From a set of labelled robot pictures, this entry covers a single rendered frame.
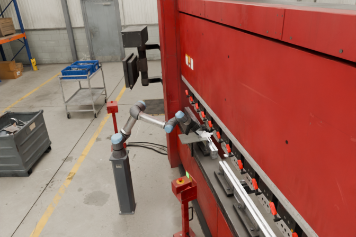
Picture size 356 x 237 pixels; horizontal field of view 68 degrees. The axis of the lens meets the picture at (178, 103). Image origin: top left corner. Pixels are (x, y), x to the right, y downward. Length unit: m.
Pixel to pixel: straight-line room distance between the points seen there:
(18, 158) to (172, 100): 2.28
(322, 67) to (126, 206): 2.70
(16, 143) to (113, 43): 6.45
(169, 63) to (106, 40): 6.84
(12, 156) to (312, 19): 3.96
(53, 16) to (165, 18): 7.68
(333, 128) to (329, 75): 0.19
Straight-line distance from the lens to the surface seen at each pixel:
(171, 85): 3.34
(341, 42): 1.03
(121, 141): 2.84
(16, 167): 4.42
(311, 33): 1.13
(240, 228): 2.04
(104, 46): 10.03
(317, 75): 1.14
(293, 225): 1.53
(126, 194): 3.19
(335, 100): 1.09
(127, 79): 3.43
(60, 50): 10.69
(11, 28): 10.22
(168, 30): 3.18
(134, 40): 3.31
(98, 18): 9.91
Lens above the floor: 2.40
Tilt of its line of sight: 24 degrees down
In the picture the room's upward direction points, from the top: 3 degrees counter-clockwise
